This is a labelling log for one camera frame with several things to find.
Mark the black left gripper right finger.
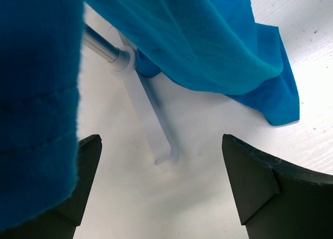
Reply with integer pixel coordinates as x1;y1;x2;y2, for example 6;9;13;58
222;134;332;238

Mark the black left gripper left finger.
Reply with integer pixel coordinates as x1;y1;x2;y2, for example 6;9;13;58
1;134;102;239

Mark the blue t shirt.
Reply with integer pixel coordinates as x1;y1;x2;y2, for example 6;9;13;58
1;0;300;231

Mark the metal clothes rack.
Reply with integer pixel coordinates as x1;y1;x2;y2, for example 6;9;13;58
83;24;180;167

